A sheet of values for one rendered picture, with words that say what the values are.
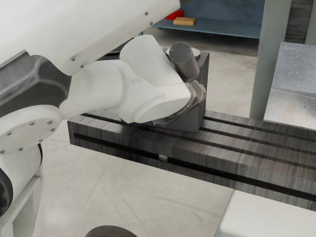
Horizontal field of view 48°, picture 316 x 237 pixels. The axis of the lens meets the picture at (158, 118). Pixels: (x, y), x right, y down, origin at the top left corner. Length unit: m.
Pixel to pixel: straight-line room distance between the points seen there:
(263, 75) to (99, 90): 0.89
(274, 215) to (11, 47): 0.69
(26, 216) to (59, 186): 1.45
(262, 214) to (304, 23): 0.62
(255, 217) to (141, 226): 1.18
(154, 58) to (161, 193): 1.65
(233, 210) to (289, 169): 0.16
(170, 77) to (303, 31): 0.74
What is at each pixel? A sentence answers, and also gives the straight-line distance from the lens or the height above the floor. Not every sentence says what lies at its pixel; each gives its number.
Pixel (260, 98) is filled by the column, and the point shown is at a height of 0.85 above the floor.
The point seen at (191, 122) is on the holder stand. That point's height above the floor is 0.94.
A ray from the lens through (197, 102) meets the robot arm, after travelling 0.72.
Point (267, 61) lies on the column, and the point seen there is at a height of 0.99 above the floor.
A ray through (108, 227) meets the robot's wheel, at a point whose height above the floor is 0.60.
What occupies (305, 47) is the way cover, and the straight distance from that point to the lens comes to 1.22.
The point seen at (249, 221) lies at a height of 0.83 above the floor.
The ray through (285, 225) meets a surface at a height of 0.83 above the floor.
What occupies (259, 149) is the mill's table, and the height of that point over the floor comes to 0.91.
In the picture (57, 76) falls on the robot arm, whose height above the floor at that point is 1.28.
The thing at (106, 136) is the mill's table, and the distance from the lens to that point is 0.98.
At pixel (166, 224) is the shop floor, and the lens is 1.96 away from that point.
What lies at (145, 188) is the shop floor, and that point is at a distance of 2.18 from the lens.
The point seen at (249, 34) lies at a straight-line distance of 4.54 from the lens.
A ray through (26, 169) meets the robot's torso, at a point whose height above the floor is 1.02.
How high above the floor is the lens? 1.39
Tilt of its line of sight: 29 degrees down
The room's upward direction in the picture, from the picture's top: straight up
